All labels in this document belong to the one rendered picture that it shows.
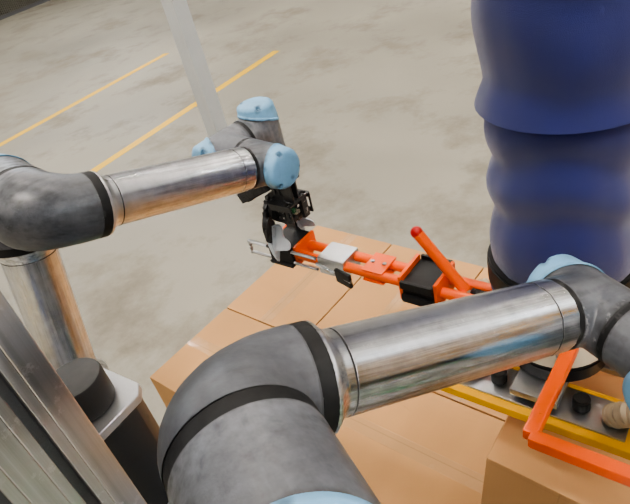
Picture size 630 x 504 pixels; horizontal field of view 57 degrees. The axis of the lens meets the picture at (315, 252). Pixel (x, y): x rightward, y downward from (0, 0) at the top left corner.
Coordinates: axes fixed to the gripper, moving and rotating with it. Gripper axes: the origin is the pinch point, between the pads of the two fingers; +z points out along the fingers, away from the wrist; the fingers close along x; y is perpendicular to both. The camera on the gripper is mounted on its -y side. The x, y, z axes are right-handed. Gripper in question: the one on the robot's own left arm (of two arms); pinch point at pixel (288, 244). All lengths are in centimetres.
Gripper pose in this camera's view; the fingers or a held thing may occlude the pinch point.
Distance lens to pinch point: 135.4
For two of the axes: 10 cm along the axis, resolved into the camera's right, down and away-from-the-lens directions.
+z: 2.1, 7.9, 5.8
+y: 8.0, 2.1, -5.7
